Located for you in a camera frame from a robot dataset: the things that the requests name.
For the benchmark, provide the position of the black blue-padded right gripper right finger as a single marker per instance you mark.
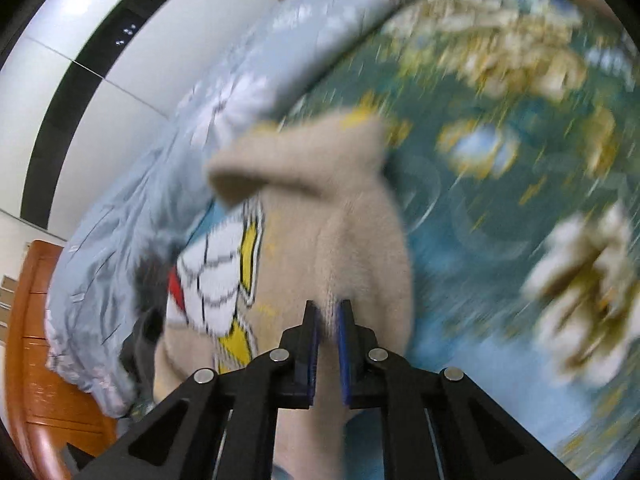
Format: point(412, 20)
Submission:
point(435, 425)

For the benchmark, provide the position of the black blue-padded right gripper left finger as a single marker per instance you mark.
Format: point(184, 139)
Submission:
point(219, 426)

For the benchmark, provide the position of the beige fuzzy knitted sweater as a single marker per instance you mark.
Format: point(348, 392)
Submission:
point(309, 220)

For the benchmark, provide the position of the dark grey garment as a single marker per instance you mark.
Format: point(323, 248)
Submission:
point(150, 299)

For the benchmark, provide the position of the teal floral bed blanket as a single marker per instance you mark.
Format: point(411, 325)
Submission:
point(509, 115)

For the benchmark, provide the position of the white wardrobe with black stripe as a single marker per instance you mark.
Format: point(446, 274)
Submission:
point(89, 85)

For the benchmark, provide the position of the grey-blue floral duvet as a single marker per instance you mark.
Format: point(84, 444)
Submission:
point(156, 205)

